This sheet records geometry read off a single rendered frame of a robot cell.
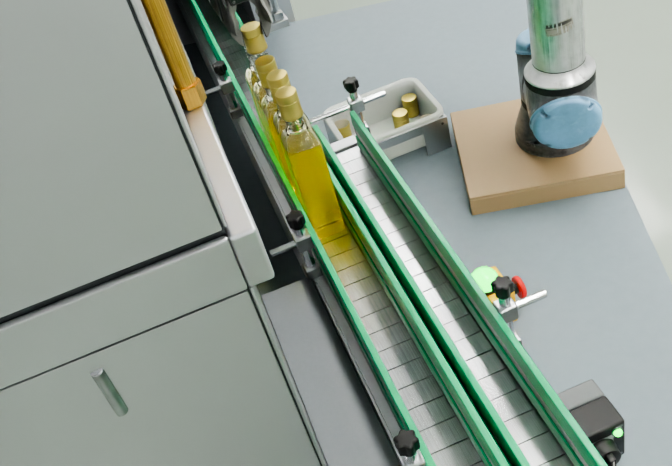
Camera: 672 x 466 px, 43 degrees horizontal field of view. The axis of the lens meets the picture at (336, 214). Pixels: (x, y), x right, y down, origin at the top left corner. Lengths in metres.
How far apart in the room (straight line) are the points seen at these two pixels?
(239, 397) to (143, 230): 0.22
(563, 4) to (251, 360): 0.80
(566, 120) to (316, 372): 0.58
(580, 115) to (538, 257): 0.26
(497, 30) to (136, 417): 1.57
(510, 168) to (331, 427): 0.68
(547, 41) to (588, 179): 0.33
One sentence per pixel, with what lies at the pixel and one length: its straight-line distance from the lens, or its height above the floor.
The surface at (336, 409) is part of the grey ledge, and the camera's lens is 1.20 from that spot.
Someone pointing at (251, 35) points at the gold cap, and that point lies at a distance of 1.42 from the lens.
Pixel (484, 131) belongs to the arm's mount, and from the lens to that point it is 1.75.
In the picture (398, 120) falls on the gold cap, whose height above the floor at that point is 0.80.
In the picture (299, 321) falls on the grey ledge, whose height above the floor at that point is 0.88.
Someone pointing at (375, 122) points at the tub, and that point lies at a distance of 1.87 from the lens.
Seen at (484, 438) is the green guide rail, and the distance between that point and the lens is 1.04.
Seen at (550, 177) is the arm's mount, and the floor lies 0.79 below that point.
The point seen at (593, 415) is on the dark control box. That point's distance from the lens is 1.21.
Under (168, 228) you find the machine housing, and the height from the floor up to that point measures 1.42.
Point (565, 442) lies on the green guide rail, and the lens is 1.10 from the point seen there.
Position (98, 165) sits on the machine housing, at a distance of 0.64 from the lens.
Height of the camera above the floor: 1.83
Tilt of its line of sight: 40 degrees down
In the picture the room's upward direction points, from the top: 16 degrees counter-clockwise
